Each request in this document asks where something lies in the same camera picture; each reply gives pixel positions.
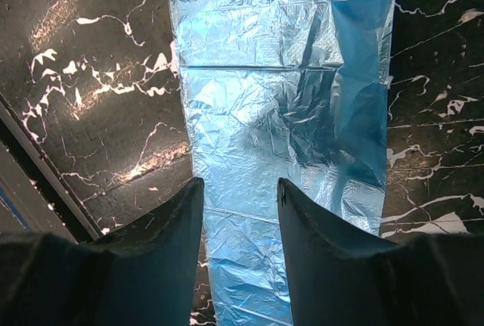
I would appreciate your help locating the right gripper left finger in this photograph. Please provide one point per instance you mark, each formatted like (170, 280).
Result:
(140, 274)

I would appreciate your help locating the blue trash bag roll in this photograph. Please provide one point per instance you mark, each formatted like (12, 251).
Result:
(272, 89)

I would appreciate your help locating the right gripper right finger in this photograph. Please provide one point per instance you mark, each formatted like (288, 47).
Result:
(338, 274)

